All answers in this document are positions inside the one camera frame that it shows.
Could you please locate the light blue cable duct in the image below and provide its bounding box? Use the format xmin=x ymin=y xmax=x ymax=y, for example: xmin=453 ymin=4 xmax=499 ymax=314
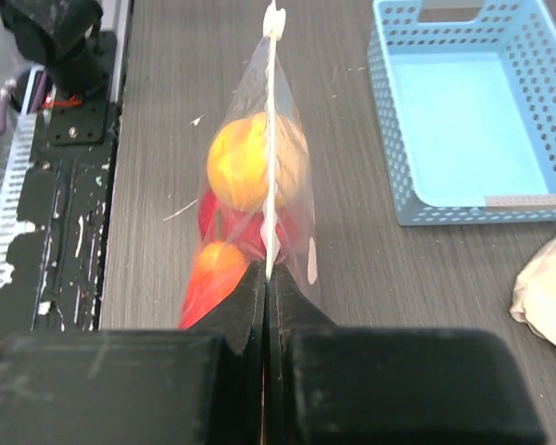
xmin=0 ymin=113 xmax=41 ymax=361

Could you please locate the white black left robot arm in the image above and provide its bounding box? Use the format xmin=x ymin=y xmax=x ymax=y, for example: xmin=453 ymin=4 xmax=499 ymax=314
xmin=0 ymin=0 xmax=105 ymax=95

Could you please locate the clear zip top bag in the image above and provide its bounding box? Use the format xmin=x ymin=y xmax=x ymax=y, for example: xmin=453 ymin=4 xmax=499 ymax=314
xmin=179 ymin=2 xmax=320 ymax=329

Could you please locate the fake red pomegranate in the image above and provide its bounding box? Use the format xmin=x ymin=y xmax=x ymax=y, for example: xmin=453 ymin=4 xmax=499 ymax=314
xmin=197 ymin=189 xmax=301 ymax=261

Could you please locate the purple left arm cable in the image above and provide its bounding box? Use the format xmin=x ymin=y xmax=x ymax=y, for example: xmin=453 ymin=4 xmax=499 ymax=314
xmin=0 ymin=64 xmax=52 ymax=136

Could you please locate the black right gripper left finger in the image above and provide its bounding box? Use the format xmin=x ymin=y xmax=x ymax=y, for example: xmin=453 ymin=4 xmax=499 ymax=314
xmin=0 ymin=263 xmax=265 ymax=444

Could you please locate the fake red pear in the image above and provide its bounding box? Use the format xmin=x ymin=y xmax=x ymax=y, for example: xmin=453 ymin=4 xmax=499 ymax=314
xmin=178 ymin=241 xmax=249 ymax=329

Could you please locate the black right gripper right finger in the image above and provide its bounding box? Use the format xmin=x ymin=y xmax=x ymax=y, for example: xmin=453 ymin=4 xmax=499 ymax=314
xmin=263 ymin=265 xmax=547 ymax=444

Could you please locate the light blue perforated basket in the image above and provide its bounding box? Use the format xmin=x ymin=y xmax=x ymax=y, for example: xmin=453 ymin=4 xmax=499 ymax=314
xmin=367 ymin=1 xmax=556 ymax=226

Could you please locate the beige drawstring cloth bag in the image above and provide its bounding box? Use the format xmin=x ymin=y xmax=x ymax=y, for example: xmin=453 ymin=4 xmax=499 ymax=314
xmin=510 ymin=235 xmax=556 ymax=347

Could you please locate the fake yellow peach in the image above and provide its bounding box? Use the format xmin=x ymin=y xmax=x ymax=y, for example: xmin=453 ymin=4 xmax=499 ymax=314
xmin=207 ymin=112 xmax=310 ymax=212

